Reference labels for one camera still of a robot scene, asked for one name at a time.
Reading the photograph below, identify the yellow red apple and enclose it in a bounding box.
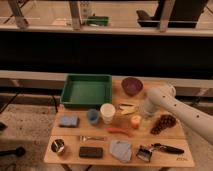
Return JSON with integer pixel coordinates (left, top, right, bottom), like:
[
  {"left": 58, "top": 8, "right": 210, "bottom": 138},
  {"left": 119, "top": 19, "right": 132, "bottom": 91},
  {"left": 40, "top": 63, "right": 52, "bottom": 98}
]
[{"left": 130, "top": 115, "right": 141, "bottom": 129}]

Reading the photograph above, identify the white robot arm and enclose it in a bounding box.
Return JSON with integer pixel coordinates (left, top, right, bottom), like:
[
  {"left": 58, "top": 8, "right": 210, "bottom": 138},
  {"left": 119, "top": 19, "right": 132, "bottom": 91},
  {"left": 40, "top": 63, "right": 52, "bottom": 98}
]
[{"left": 139, "top": 84, "right": 213, "bottom": 145}]

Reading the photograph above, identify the white paper cup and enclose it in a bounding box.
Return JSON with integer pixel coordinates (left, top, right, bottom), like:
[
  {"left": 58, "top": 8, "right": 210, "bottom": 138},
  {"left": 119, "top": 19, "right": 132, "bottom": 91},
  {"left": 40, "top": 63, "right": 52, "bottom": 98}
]
[{"left": 100, "top": 103, "right": 116, "bottom": 124}]

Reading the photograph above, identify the blue plastic cup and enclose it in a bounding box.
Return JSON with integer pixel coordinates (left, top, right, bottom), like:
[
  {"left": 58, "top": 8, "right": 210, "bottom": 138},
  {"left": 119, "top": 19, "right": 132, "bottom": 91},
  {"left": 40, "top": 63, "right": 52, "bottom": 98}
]
[{"left": 87, "top": 109, "right": 100, "bottom": 125}]

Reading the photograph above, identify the small metal cup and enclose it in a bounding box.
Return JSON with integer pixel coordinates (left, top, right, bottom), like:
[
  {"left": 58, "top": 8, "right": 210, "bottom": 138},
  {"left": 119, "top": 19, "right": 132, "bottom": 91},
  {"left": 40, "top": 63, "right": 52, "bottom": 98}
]
[{"left": 51, "top": 139, "right": 65, "bottom": 155}]

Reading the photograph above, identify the green plastic tray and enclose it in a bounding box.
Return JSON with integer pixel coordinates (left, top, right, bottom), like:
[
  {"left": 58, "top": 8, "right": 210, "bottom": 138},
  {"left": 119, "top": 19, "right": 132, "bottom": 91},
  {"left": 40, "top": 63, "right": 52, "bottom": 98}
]
[{"left": 60, "top": 74, "right": 112, "bottom": 108}]

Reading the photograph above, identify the purple bowl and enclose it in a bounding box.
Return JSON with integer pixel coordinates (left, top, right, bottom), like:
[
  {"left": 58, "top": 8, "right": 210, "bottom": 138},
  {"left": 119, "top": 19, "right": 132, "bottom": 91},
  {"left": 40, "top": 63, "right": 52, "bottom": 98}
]
[{"left": 121, "top": 77, "right": 143, "bottom": 96}]

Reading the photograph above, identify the orange carrot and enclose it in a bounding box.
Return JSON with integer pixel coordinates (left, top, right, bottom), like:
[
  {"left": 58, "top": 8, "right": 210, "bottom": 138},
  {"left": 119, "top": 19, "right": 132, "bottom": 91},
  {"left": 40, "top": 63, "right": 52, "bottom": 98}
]
[{"left": 106, "top": 127, "right": 132, "bottom": 137}]

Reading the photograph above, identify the wooden folding table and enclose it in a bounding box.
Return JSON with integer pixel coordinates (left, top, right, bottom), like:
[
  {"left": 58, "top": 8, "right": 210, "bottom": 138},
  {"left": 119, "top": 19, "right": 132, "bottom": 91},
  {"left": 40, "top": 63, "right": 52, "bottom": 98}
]
[{"left": 43, "top": 76, "right": 196, "bottom": 171}]

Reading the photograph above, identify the blue sponge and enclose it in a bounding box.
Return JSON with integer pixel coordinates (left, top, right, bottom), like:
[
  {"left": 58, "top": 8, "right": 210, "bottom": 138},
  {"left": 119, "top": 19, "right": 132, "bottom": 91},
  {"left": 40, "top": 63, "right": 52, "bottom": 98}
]
[{"left": 59, "top": 115, "right": 79, "bottom": 127}]

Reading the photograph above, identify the silver metal fork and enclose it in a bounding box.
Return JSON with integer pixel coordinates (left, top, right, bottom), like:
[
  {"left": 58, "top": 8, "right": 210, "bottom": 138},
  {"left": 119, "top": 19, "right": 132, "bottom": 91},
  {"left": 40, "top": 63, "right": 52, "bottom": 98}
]
[{"left": 79, "top": 136, "right": 106, "bottom": 141}]

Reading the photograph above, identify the light blue cloth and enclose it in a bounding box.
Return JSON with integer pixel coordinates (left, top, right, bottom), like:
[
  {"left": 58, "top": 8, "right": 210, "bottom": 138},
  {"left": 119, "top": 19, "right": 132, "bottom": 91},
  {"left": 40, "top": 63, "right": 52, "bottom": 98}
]
[{"left": 109, "top": 140, "right": 132, "bottom": 163}]

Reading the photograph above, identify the green box in background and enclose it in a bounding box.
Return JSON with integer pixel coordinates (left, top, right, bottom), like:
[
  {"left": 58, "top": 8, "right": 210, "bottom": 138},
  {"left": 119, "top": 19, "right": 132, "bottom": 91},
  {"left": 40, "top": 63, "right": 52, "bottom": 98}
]
[{"left": 86, "top": 16, "right": 109, "bottom": 26}]

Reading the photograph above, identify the black rectangular block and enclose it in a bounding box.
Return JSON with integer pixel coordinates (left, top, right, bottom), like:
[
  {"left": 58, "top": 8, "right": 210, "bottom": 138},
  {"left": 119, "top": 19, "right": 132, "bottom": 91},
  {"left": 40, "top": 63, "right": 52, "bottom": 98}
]
[{"left": 79, "top": 147, "right": 103, "bottom": 158}]

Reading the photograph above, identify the dark red grape bunch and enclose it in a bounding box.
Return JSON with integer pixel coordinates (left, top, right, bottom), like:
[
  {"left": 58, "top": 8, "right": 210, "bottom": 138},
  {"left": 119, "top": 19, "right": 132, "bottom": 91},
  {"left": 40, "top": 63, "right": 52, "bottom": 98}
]
[{"left": 150, "top": 114, "right": 176, "bottom": 135}]

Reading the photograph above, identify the black machine in background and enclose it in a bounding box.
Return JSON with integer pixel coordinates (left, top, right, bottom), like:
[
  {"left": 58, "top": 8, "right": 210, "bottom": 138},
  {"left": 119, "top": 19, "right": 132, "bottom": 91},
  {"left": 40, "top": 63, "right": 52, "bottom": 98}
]
[{"left": 136, "top": 0, "right": 209, "bottom": 28}]

